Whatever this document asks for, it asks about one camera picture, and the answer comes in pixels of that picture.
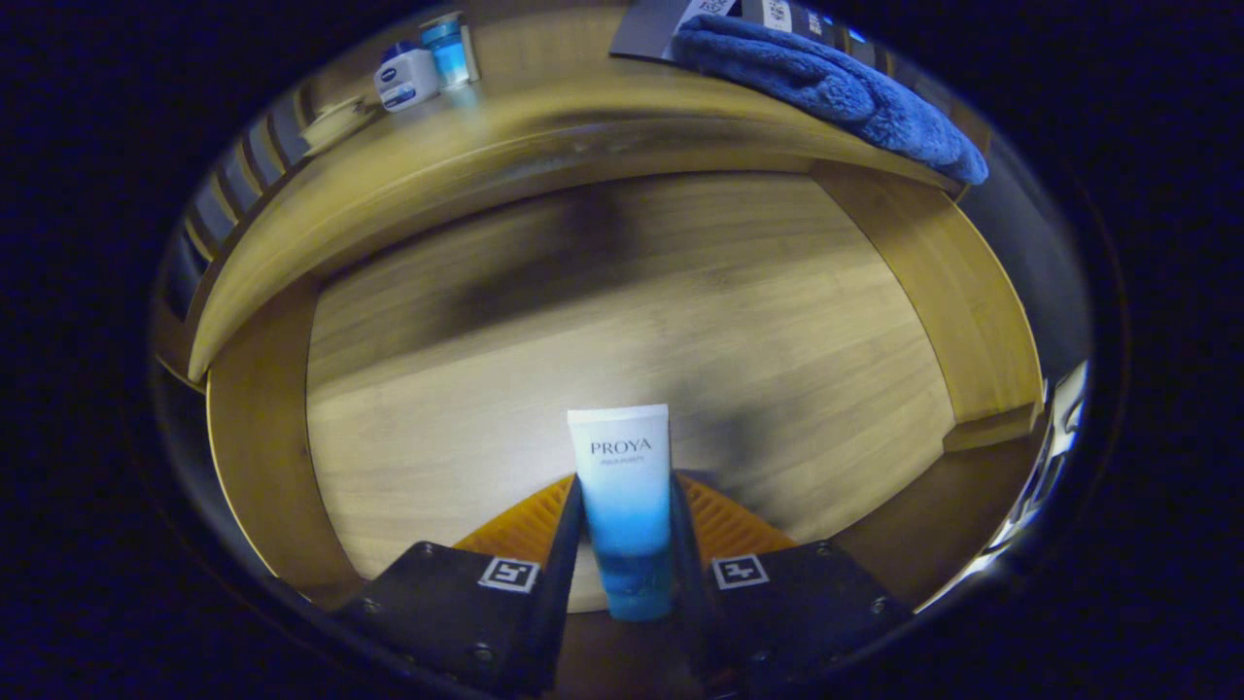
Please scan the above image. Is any blue and white cosmetic tube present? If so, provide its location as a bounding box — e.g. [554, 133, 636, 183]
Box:
[567, 403, 675, 623]

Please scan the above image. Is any wooden drawer with black knob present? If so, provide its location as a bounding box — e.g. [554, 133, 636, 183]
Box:
[204, 160, 1049, 696]

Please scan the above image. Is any white bottle with blue cap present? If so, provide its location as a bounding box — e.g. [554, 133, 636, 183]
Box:
[374, 41, 440, 113]

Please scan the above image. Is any cream lidded teacup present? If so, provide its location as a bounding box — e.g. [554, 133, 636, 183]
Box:
[301, 94, 375, 157]

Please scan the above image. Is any dark blue book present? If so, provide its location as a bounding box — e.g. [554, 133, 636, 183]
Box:
[797, 5, 866, 47]

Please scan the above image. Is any white book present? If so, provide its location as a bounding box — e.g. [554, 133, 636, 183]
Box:
[741, 0, 796, 32]

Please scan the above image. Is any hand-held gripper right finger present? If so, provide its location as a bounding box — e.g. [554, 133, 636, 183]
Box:
[669, 472, 915, 696]

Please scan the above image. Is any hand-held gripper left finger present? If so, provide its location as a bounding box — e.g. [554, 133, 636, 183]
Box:
[330, 473, 586, 696]

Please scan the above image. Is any blue pump bottle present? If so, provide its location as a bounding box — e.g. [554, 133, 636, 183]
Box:
[420, 12, 479, 88]

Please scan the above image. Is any blue folded towel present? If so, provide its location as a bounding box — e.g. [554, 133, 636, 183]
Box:
[671, 14, 990, 186]

